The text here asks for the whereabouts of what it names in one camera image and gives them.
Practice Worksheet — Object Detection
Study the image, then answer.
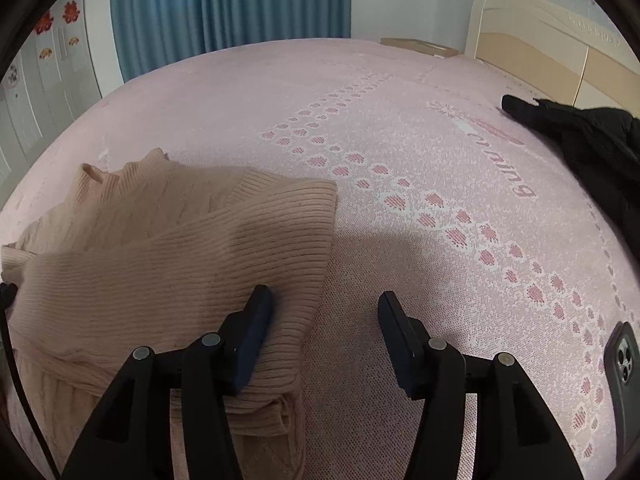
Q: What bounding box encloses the pink knit sweater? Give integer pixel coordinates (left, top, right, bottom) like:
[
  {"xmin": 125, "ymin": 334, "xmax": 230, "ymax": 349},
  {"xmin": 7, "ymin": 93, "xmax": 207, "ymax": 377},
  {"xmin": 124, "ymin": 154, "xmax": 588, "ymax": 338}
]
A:
[{"xmin": 1, "ymin": 149, "xmax": 337, "ymax": 479}]

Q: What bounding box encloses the black smartphone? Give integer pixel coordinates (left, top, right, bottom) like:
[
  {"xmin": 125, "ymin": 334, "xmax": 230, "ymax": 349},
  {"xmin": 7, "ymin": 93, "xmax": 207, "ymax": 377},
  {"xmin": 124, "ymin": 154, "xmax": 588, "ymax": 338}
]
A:
[{"xmin": 603, "ymin": 322, "xmax": 640, "ymax": 463}]

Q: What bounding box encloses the pink patterned bed sheet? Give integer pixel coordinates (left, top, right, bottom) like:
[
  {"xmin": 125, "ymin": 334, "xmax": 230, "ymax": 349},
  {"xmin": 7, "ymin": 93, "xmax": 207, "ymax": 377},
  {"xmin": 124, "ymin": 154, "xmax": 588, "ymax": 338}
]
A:
[{"xmin": 1, "ymin": 40, "xmax": 639, "ymax": 479}]

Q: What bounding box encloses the black puffer jacket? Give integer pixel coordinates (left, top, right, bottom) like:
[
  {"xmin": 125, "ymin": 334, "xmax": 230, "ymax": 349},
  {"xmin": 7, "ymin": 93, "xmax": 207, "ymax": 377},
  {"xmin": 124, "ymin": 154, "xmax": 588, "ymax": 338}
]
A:
[{"xmin": 501, "ymin": 94, "xmax": 640, "ymax": 256}]

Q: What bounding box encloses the white wardrobe with red decals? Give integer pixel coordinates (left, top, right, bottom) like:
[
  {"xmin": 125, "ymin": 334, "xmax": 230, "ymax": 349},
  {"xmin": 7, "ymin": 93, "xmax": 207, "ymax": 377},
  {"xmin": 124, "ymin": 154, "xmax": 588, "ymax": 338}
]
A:
[{"xmin": 0, "ymin": 0, "xmax": 102, "ymax": 202}]

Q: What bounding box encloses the cream wooden headboard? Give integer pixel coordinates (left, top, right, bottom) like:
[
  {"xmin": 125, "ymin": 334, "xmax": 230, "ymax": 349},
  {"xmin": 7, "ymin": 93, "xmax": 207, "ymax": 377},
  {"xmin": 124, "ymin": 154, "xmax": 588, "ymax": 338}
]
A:
[{"xmin": 464, "ymin": 0, "xmax": 639, "ymax": 116}]

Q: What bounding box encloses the blue curtain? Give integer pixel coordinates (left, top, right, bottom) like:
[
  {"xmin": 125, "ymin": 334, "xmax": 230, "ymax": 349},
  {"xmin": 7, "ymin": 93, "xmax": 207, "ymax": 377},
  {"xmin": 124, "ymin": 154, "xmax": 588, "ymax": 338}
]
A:
[{"xmin": 111, "ymin": 0, "xmax": 352, "ymax": 80}]

